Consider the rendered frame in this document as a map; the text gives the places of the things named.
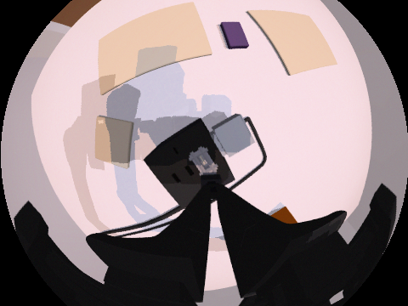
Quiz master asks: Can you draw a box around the black usb cable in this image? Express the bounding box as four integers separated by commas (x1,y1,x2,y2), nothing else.
118,113,266,238

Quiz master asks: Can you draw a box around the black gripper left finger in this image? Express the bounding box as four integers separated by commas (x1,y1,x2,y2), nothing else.
86,184,212,303

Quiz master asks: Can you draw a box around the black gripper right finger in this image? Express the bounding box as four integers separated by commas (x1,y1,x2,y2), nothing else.
215,184,347,298

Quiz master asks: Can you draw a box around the purple rectangular block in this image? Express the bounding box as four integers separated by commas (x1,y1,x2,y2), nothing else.
220,21,249,48

